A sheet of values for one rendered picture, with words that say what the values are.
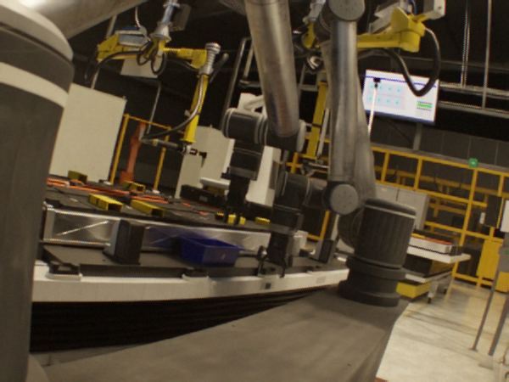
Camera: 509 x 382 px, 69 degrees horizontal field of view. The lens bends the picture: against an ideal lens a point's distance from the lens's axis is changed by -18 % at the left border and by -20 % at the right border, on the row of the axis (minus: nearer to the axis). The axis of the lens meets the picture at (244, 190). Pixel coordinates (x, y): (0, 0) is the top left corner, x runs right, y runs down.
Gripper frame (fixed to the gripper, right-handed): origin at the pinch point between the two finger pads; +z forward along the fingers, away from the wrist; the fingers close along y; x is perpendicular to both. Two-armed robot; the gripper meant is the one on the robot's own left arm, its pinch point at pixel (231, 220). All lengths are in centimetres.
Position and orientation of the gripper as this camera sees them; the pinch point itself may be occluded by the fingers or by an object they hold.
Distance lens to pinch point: 170.4
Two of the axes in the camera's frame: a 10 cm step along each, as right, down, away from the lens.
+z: -2.2, 9.7, 0.1
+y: -7.7, -1.9, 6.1
